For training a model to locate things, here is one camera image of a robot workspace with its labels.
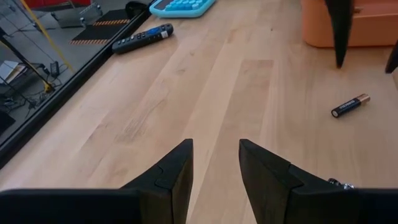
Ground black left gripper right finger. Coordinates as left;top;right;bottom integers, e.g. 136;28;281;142
238;138;331;224

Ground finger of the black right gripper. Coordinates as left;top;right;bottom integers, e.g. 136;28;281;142
324;0;356;69
385;39;398;75

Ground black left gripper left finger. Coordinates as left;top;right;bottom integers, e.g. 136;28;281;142
120;138;195;224

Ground black copper-top battery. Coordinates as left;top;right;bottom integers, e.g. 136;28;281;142
330;93;371;119

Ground orange plastic bin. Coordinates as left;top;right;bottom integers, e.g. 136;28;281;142
300;0;398;49

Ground black remote control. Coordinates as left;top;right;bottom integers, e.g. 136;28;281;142
111;22;175;55

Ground blue calculator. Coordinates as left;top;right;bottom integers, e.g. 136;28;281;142
149;0;217;19

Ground black power adapter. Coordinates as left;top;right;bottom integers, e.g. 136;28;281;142
49;60;61;78

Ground black mat orange striped edges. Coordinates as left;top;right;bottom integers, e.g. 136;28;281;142
69;9;132;46

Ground grey metal cart base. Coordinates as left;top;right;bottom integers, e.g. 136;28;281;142
50;2;104;30

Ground red cart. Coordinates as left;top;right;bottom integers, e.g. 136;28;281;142
22;0;93;11

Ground black aluminium frame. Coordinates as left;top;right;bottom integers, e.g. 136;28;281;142
0;1;156;170

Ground black hanging cable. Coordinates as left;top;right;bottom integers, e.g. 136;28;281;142
0;27;54;94

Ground yellow hanging cable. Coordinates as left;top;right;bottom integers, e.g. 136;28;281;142
19;0;76;73

